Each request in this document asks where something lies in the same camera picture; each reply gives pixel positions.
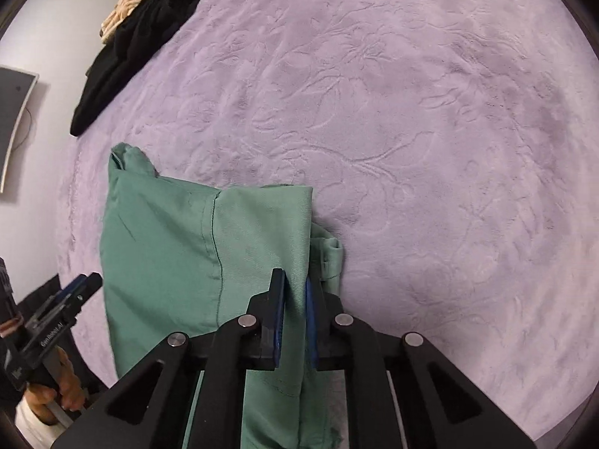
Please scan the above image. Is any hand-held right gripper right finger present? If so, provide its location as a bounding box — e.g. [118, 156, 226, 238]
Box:
[304, 281, 536, 449]

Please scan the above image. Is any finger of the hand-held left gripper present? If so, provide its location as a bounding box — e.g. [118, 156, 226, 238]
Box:
[49, 274, 91, 307]
[61, 272, 104, 320]

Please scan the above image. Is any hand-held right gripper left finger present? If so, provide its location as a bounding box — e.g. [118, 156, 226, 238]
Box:
[51, 268, 286, 449]

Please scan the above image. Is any green button jacket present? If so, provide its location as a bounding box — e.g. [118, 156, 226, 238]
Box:
[99, 143, 345, 449]

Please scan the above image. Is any person's left hand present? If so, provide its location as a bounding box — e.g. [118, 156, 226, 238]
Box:
[23, 348, 88, 413]

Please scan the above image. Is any person's dark clothing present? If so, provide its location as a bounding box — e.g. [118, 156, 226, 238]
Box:
[0, 275, 109, 412]

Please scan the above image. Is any purple embossed blanket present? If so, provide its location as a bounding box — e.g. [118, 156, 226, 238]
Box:
[56, 0, 599, 441]

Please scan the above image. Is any black cloth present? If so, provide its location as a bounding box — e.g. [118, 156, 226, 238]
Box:
[70, 0, 205, 137]

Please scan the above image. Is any beige ribbed cloth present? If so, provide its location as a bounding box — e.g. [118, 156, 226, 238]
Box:
[100, 0, 188, 44]

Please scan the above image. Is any thin black cable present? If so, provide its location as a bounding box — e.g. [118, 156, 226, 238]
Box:
[18, 107, 37, 151]

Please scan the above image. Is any white-framed wall monitor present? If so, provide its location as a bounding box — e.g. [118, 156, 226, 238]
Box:
[0, 66, 39, 193]

